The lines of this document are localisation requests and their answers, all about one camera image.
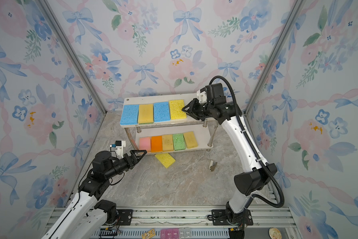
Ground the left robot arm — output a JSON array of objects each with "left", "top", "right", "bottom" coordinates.
[{"left": 43, "top": 150, "right": 147, "bottom": 239}]

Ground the pink plastic box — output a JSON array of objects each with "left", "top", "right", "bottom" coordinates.
[{"left": 160, "top": 228, "right": 179, "bottom": 239}]

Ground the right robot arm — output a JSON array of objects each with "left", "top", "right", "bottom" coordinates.
[{"left": 182, "top": 83, "right": 285, "bottom": 226}]

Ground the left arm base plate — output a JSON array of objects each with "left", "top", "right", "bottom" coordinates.
[{"left": 105, "top": 209, "right": 134, "bottom": 226}]

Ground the blue sponge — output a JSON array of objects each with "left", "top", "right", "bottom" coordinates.
[
  {"left": 153, "top": 102, "right": 171, "bottom": 122},
  {"left": 120, "top": 105, "right": 139, "bottom": 126}
]

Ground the yellow sponge bottom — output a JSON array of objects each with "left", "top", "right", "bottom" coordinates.
[{"left": 162, "top": 134, "right": 174, "bottom": 151}]

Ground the white two-tier shelf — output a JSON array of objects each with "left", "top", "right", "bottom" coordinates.
[{"left": 121, "top": 93, "right": 218, "bottom": 151}]

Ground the black corrugated cable hose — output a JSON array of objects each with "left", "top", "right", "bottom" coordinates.
[{"left": 208, "top": 75, "right": 285, "bottom": 209}]

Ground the dark yellow sponge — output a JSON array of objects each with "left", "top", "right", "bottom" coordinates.
[{"left": 183, "top": 131, "right": 199, "bottom": 149}]

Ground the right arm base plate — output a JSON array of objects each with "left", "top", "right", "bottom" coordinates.
[{"left": 207, "top": 209, "right": 253, "bottom": 227}]

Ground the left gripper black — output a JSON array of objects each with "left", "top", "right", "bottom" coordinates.
[{"left": 106, "top": 149, "right": 146, "bottom": 180}]

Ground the round patterned disc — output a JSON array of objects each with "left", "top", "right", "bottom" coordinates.
[{"left": 269, "top": 228, "right": 282, "bottom": 239}]

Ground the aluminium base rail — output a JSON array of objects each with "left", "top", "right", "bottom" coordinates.
[{"left": 47, "top": 207, "right": 301, "bottom": 239}]

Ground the green sponge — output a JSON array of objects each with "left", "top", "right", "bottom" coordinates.
[{"left": 173, "top": 133, "right": 186, "bottom": 151}]

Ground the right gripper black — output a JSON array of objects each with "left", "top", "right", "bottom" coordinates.
[{"left": 182, "top": 98, "right": 215, "bottom": 121}]

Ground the clear plastic box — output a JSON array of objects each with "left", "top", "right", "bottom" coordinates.
[{"left": 179, "top": 227, "right": 192, "bottom": 239}]

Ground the yellow patterned card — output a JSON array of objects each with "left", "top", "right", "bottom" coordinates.
[{"left": 142, "top": 229, "right": 156, "bottom": 239}]

